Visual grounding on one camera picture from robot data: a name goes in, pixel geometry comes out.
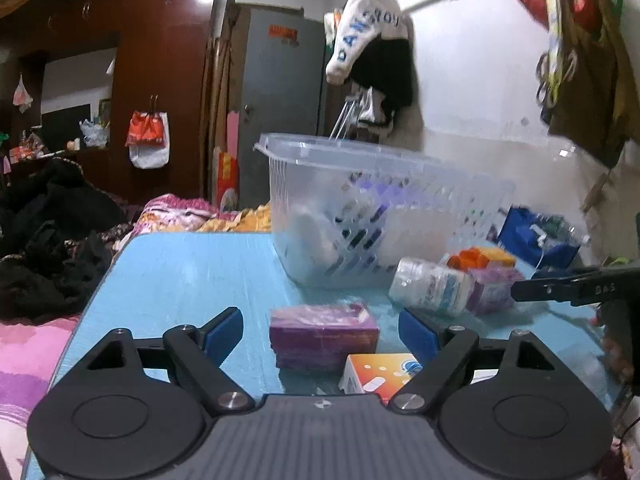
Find black garment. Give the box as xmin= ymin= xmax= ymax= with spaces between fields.
xmin=349 ymin=37 xmax=417 ymax=122

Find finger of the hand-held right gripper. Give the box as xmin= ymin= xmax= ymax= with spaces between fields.
xmin=510 ymin=276 xmax=623 ymax=307
xmin=531 ymin=265 xmax=606 ymax=281

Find blue bag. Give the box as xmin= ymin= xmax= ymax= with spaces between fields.
xmin=499 ymin=205 xmax=585 ymax=269

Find pile of black clothes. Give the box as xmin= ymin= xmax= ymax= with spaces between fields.
xmin=0 ymin=157 xmax=135 ymax=325

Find red and yellow bag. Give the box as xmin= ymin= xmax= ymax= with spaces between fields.
xmin=214 ymin=147 xmax=240 ymax=212

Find white pill bottle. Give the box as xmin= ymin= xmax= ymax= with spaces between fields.
xmin=388 ymin=257 xmax=474 ymax=317

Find olive tote bag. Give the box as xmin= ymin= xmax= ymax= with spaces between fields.
xmin=542 ymin=0 xmax=637 ymax=170

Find small purple box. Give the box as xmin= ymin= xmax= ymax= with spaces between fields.
xmin=467 ymin=265 xmax=527 ymax=316

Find white and orange box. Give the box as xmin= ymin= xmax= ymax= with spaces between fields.
xmin=338 ymin=352 xmax=426 ymax=407

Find clear plastic basket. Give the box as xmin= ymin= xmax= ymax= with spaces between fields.
xmin=254 ymin=132 xmax=517 ymax=289

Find small pink plastic bag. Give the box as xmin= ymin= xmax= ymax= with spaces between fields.
xmin=12 ymin=75 xmax=34 ymax=114

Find pink blanket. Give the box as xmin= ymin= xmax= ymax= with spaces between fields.
xmin=0 ymin=314 xmax=82 ymax=480

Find purple packet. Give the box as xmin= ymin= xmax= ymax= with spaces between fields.
xmin=349 ymin=179 xmax=403 ymax=212

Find brown wooden wardrobe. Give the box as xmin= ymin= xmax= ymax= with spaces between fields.
xmin=0 ymin=0 xmax=222 ymax=207

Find orange and yellow box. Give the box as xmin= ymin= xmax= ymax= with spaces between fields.
xmin=446 ymin=247 xmax=517 ymax=271

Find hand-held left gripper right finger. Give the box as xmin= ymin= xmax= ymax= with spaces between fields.
xmin=389 ymin=308 xmax=566 ymax=414

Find red and white plastic bag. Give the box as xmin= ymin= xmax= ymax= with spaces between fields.
xmin=124 ymin=109 xmax=170 ymax=170

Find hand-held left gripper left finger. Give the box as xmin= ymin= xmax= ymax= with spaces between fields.
xmin=75 ymin=306 xmax=256 ymax=416

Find yellow green patterned bag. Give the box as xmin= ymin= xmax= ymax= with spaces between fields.
xmin=536 ymin=0 xmax=577 ymax=107

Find large purple box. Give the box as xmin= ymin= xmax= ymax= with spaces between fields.
xmin=269 ymin=302 xmax=380 ymax=372

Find wire clothes hangers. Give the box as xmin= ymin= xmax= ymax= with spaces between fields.
xmin=329 ymin=91 xmax=365 ymax=140

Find leaning wooden boards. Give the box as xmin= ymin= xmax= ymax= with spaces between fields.
xmin=199 ymin=0 xmax=244 ymax=212

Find white printed garment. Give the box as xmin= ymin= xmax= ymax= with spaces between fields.
xmin=324 ymin=0 xmax=410 ymax=85

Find grey door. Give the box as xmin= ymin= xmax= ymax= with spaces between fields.
xmin=239 ymin=2 xmax=329 ymax=212

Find floral blanket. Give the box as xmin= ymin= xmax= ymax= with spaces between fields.
xmin=114 ymin=193 xmax=274 ymax=252

